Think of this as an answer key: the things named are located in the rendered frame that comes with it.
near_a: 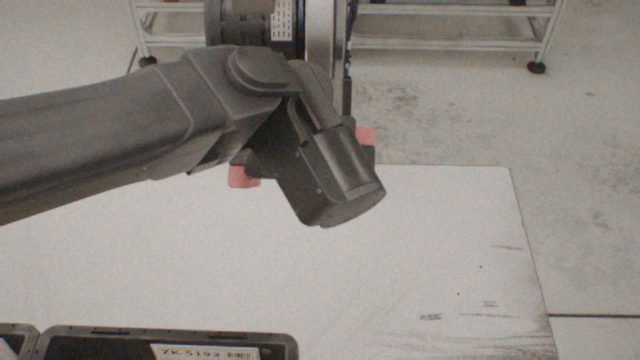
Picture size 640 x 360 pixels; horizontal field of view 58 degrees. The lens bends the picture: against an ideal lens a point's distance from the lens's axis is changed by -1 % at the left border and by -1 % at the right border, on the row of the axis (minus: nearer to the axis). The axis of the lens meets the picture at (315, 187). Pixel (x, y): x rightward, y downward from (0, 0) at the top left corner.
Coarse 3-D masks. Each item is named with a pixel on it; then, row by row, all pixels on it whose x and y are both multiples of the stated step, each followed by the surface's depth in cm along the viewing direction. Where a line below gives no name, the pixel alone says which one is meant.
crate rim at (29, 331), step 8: (0, 328) 67; (8, 328) 67; (16, 328) 67; (24, 328) 67; (32, 328) 67; (24, 336) 67; (32, 336) 66; (24, 344) 66; (32, 344) 66; (24, 352) 65; (32, 352) 65
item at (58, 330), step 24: (48, 336) 66; (72, 336) 67; (96, 336) 66; (120, 336) 66; (144, 336) 66; (168, 336) 66; (192, 336) 66; (216, 336) 67; (240, 336) 67; (264, 336) 66; (288, 336) 67
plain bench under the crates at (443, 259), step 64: (128, 192) 110; (192, 192) 110; (256, 192) 110; (448, 192) 110; (512, 192) 110; (0, 256) 101; (64, 256) 101; (128, 256) 101; (192, 256) 101; (256, 256) 101; (320, 256) 101; (384, 256) 101; (448, 256) 101; (512, 256) 101; (0, 320) 93; (64, 320) 93; (128, 320) 93; (192, 320) 93; (256, 320) 93; (320, 320) 93; (384, 320) 93; (448, 320) 93; (512, 320) 93
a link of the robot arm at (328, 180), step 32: (224, 64) 38; (256, 64) 38; (256, 96) 39; (288, 96) 41; (288, 128) 42; (288, 160) 42; (320, 160) 42; (352, 160) 42; (288, 192) 42; (320, 192) 40; (352, 192) 41; (384, 192) 44; (320, 224) 43
